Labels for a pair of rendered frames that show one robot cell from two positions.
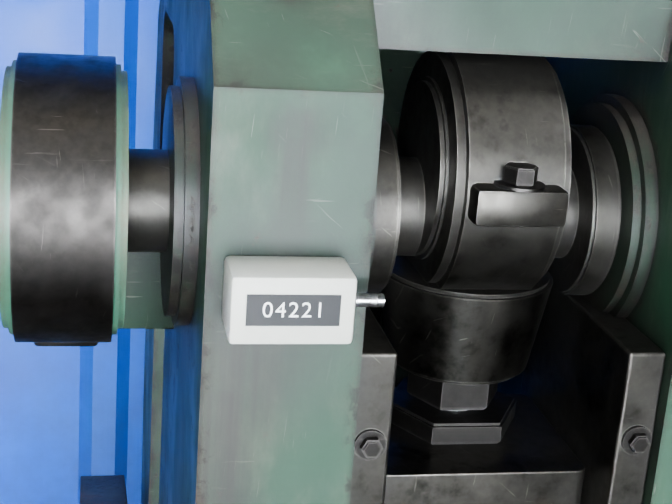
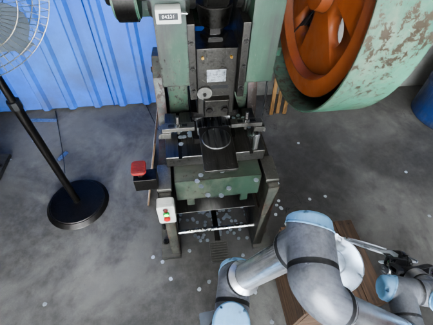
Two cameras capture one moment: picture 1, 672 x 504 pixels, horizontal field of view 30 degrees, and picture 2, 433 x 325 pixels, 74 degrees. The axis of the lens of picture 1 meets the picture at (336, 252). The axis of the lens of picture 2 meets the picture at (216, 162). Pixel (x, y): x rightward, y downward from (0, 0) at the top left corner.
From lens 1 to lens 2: 26 cm
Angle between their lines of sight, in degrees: 33
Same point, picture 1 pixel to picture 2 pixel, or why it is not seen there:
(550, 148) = not seen: outside the picture
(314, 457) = (180, 46)
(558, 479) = (232, 49)
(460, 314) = (211, 13)
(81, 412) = not seen: hidden behind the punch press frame
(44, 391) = (147, 25)
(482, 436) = (218, 40)
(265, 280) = (161, 10)
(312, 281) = (171, 10)
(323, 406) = (180, 36)
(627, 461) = (244, 45)
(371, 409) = (190, 36)
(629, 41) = not seen: outside the picture
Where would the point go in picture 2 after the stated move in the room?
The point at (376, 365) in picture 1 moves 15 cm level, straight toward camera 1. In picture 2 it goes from (190, 26) to (180, 52)
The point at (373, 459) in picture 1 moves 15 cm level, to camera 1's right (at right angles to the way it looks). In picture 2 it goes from (192, 46) to (239, 49)
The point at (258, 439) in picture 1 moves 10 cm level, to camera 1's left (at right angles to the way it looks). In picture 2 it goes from (168, 43) to (136, 41)
